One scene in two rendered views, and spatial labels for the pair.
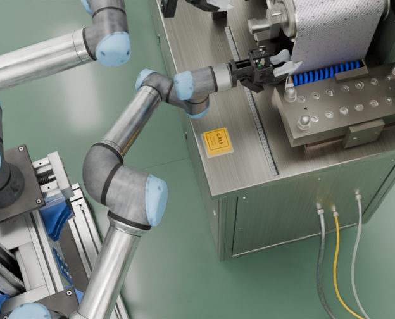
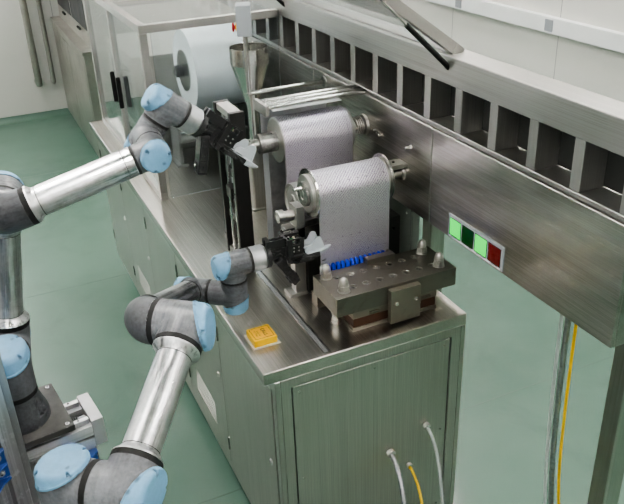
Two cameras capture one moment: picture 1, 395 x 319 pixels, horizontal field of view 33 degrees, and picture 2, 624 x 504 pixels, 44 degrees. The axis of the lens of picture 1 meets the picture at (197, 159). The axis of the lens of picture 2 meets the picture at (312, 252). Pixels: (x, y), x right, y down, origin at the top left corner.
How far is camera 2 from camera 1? 1.18 m
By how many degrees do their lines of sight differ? 40
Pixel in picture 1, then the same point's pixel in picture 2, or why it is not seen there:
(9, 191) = (34, 407)
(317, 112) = (354, 282)
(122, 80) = not seen: hidden behind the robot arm
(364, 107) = (398, 275)
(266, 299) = not seen: outside the picture
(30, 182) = (58, 410)
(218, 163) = (265, 352)
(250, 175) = (301, 355)
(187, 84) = (224, 258)
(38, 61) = (87, 171)
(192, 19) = not seen: hidden behind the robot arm
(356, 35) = (374, 213)
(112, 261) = (162, 377)
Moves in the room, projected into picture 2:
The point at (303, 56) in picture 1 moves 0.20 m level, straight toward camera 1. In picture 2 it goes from (330, 237) to (327, 269)
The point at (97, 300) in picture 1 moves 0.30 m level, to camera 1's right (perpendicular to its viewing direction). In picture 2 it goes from (146, 420) to (282, 395)
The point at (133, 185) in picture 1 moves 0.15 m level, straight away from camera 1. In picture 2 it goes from (179, 303) to (158, 277)
